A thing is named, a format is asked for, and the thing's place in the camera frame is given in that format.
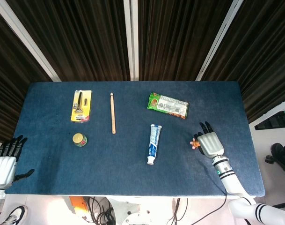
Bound black office chair base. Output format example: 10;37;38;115
264;135;285;175

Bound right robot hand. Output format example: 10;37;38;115
193;121;225;158

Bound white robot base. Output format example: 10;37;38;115
107;197;173;225

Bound orange toy turtle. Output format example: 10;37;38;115
190;137;200;150

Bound wooden drumstick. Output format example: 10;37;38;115
110;92;117;135

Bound green snack packet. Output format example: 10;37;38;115
146;91;190;120

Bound white blue toothpaste tube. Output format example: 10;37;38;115
146;124;163;166

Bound black white sneaker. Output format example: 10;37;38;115
0;205;29;225

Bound blue table cloth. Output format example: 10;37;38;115
4;81;266;198

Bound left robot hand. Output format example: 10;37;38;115
0;135;36;189

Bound razor in yellow blister pack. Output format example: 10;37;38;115
70;90;92;123

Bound small jar with yellow lid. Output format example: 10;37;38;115
73;132;88;148

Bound orange device under table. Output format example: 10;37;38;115
69;196;88;216

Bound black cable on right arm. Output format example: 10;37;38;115
179;150;227;225

